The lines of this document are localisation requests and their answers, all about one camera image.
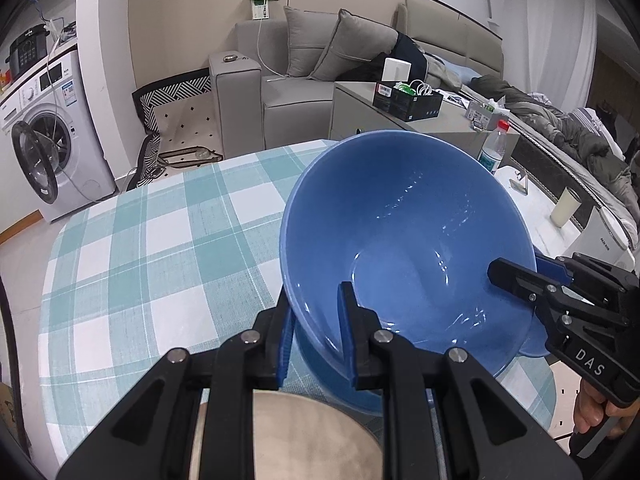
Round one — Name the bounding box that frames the clear plastic water bottle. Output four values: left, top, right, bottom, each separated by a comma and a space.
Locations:
476, 120, 511, 176

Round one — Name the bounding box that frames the white cup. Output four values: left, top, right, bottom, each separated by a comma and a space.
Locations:
550, 186, 581, 228

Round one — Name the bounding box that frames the grey sofa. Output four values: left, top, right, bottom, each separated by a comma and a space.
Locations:
208, 5, 436, 158

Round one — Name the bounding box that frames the black cardboard box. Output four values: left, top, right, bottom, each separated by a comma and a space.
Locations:
372, 82, 445, 122

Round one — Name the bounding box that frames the white appliance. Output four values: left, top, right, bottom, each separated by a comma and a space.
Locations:
565, 205, 633, 271

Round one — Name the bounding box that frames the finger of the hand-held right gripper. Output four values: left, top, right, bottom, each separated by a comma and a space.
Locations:
487, 258, 566, 321
535, 252, 638, 293

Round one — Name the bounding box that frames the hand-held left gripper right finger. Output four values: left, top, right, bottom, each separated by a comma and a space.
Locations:
337, 281, 583, 480

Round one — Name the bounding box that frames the beige bed headboard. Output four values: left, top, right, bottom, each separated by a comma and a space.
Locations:
397, 0, 503, 68

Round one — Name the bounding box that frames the black pressure cooker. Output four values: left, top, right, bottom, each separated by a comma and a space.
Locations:
10, 22, 48, 81

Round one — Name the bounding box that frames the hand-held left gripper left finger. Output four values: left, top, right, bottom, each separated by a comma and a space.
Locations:
55, 292, 297, 480

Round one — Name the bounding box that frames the teal checked tablecloth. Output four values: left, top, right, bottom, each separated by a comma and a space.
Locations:
40, 137, 558, 480

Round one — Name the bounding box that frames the white washing machine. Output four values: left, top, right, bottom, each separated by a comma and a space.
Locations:
0, 50, 118, 223

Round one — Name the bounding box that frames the small printed box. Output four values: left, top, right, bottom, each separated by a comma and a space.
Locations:
465, 100, 511, 131

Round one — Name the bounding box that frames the beige plate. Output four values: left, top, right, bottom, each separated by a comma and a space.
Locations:
192, 389, 386, 480

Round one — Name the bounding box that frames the blue bowl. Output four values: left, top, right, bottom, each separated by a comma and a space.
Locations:
292, 310, 551, 415
280, 130, 538, 381

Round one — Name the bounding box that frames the white box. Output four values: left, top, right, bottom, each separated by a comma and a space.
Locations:
381, 57, 412, 85

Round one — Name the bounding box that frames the grey cushion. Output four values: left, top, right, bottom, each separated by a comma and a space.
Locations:
284, 6, 346, 78
307, 8, 401, 82

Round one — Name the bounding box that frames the dark clothing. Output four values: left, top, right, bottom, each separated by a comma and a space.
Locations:
342, 32, 428, 83

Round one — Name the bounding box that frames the white curtain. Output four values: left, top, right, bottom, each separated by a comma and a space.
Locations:
505, 0, 601, 111

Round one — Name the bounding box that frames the person's right hand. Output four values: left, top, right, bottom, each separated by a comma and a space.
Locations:
572, 380, 628, 436

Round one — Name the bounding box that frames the thin metal frame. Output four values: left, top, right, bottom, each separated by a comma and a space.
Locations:
159, 145, 224, 168

